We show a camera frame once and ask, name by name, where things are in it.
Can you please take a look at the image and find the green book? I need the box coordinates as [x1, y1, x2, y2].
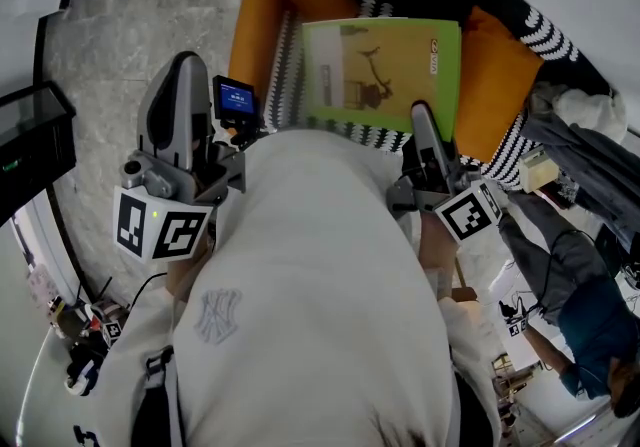
[301, 17, 462, 141]

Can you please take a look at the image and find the spare hand-held gripper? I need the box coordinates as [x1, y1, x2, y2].
[79, 304, 125, 349]

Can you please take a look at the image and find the black grey backpack strap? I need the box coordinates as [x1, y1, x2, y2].
[130, 344, 184, 447]

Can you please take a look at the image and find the white cloth pile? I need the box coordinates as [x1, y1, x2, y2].
[549, 87, 629, 144]

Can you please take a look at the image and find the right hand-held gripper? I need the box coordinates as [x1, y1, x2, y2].
[385, 102, 504, 244]

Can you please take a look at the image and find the black open crate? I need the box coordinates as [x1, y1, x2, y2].
[0, 80, 77, 226]

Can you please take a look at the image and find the dark blue white bag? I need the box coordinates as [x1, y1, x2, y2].
[64, 349, 101, 396]

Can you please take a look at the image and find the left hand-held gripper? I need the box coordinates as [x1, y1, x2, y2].
[112, 52, 249, 264]

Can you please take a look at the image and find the orange sofa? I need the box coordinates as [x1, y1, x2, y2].
[228, 0, 626, 189]

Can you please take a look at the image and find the small wooden rack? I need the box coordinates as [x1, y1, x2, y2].
[492, 354, 534, 441]

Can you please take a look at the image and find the grey garment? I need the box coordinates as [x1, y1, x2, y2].
[522, 82, 640, 249]

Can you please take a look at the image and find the person's left forearm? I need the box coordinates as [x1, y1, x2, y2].
[164, 239, 216, 301]

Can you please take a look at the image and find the cream box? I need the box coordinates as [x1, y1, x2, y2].
[518, 147, 560, 194]

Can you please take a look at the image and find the small black screen device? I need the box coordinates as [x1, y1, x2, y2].
[212, 74, 262, 136]

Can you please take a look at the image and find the person's white sweatshirt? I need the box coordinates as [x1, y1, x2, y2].
[94, 127, 504, 447]

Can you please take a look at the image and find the person's right forearm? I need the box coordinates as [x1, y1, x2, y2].
[419, 214, 459, 296]

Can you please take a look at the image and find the orange cushion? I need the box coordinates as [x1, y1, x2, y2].
[452, 5, 546, 164]

